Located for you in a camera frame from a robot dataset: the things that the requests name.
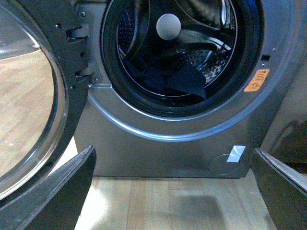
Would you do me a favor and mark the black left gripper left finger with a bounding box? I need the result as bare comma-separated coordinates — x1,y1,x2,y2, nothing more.
0,146,96,230

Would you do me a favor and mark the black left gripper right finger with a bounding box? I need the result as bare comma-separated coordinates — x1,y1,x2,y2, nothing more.
252,148,307,230

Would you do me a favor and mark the dark navy mesh garment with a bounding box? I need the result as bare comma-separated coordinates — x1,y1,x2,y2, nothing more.
123,59,207,99

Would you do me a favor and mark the grey front-load washing machine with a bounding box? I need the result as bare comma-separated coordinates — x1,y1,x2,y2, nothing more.
74,0,307,178

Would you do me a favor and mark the washing machine round door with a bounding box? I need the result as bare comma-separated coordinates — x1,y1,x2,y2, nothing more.
0,0,91,202

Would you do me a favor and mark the white tape strip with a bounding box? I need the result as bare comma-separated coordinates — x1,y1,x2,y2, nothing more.
227,145,246,163

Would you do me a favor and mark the orange warning sticker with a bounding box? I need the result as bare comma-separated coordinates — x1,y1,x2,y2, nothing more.
244,69,270,92

